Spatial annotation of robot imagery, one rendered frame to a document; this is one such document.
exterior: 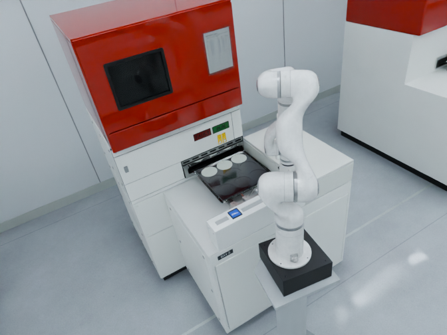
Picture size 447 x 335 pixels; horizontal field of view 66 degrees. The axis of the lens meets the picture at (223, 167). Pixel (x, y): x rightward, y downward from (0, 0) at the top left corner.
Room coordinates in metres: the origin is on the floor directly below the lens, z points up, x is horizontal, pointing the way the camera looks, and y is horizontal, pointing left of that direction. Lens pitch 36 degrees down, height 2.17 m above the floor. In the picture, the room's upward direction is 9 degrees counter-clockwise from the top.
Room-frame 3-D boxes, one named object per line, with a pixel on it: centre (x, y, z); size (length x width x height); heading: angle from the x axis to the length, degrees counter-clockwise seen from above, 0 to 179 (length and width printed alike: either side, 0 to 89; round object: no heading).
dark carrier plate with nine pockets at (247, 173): (1.66, -0.05, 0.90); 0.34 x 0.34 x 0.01; 24
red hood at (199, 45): (2.07, 0.34, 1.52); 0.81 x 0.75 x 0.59; 114
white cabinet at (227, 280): (1.60, -0.17, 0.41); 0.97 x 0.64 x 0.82; 114
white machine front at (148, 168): (1.79, 0.22, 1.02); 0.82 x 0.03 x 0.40; 114
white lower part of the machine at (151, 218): (2.10, 0.35, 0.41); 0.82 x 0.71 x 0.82; 114
